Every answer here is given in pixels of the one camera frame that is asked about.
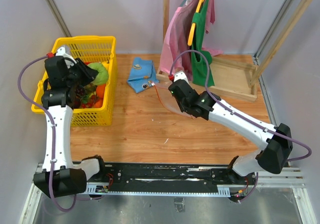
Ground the green cabbage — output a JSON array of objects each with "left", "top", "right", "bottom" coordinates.
[{"left": 88, "top": 62, "right": 109, "bottom": 86}]

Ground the clear zip bag orange zipper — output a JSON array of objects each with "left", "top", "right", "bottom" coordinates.
[{"left": 152, "top": 81, "right": 194, "bottom": 119}]

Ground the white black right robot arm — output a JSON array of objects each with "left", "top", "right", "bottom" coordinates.
[{"left": 168, "top": 79, "right": 293, "bottom": 184}]

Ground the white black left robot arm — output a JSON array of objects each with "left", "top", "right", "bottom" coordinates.
[{"left": 33, "top": 54, "right": 107, "bottom": 198}]

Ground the yellow plastic basket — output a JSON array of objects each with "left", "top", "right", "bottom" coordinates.
[{"left": 31, "top": 36, "right": 117, "bottom": 126}]

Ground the green hanging shirt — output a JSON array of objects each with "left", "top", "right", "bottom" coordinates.
[{"left": 189, "top": 0, "right": 216, "bottom": 87}]

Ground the blue cartoon print cloth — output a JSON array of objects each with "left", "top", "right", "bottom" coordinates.
[{"left": 127, "top": 57, "right": 159, "bottom": 93}]

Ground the pink hanging shirt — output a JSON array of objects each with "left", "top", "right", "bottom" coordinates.
[{"left": 159, "top": 0, "right": 223, "bottom": 80}]

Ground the yellow clothes hanger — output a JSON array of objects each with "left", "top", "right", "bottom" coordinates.
[{"left": 187, "top": 0, "right": 209, "bottom": 47}]

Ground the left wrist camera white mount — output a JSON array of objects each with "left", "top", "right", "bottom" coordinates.
[{"left": 55, "top": 45, "right": 76, "bottom": 68}]

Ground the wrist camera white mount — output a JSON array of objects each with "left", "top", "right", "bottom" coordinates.
[
  {"left": 168, "top": 71, "right": 189, "bottom": 84},
  {"left": 55, "top": 45, "right": 76, "bottom": 68}
]

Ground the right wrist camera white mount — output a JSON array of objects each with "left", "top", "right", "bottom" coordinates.
[{"left": 168, "top": 71, "right": 189, "bottom": 84}]

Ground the wooden clothes rack frame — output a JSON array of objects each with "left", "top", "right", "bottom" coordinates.
[{"left": 156, "top": 0, "right": 313, "bottom": 102}]

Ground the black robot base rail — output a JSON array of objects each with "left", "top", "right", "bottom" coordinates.
[{"left": 67, "top": 161, "right": 261, "bottom": 204}]

